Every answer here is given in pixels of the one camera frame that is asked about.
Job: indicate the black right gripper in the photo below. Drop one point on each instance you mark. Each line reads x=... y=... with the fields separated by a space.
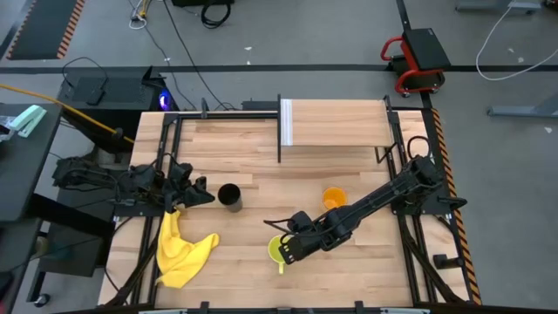
x=311 y=237

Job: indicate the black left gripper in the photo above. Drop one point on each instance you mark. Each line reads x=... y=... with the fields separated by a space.
x=179 y=183

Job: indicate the yellow-green mug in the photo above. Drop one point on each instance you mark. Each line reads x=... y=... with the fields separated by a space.
x=274 y=250

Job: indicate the tall black cup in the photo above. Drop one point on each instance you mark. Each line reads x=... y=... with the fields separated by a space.
x=229 y=195

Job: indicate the orange mug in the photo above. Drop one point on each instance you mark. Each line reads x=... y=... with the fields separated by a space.
x=335 y=197

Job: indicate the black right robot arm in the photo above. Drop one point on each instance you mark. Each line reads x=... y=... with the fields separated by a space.
x=383 y=192

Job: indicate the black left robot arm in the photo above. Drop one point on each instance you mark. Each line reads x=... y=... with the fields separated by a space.
x=139 y=179

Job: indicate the wooden shelf with black legs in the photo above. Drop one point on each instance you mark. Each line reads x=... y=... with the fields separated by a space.
x=340 y=122

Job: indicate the yellow cloth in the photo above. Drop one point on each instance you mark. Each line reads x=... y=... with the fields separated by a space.
x=178 y=257

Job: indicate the black computer tower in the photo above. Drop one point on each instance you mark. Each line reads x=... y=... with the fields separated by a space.
x=117 y=93

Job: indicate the small black device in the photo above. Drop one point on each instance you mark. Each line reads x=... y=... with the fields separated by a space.
x=95 y=97

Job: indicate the black clamp knob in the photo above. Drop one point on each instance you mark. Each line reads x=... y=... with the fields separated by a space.
x=445 y=261

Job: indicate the orange black hazard tape strip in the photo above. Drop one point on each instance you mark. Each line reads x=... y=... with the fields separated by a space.
x=457 y=218

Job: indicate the black side desk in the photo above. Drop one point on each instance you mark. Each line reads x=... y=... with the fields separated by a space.
x=22 y=170

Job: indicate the mint green stapler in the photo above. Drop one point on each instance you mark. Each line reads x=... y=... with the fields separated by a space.
x=29 y=120

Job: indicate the clear plastic bag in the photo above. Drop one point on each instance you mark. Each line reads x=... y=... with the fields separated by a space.
x=6 y=126

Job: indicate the black mat with orange stripes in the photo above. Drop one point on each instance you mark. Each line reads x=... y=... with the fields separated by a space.
x=43 y=28

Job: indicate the red and black rolling stool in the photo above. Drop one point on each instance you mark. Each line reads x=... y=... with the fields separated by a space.
x=420 y=59

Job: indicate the grey table foot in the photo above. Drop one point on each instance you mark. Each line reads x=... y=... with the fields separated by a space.
x=527 y=110
x=497 y=6

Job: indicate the black metal table frame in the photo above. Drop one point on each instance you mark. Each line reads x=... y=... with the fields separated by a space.
x=218 y=115

